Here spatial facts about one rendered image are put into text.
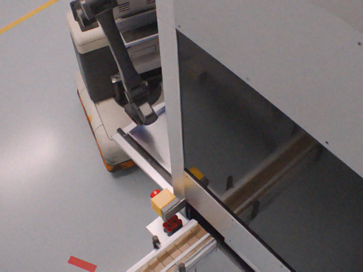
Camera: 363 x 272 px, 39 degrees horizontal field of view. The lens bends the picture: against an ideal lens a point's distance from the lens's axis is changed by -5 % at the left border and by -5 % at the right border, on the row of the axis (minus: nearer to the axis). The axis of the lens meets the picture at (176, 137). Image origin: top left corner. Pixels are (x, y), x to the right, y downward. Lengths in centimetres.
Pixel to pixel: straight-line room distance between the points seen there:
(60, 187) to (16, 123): 60
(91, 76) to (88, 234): 86
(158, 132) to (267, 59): 121
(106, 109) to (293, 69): 215
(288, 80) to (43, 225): 224
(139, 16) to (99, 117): 87
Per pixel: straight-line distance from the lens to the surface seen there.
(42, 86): 359
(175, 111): 142
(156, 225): 192
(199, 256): 182
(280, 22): 88
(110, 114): 297
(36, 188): 314
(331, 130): 95
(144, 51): 247
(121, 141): 212
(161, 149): 208
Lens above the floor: 261
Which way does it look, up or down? 55 degrees down
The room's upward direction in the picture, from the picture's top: 4 degrees counter-clockwise
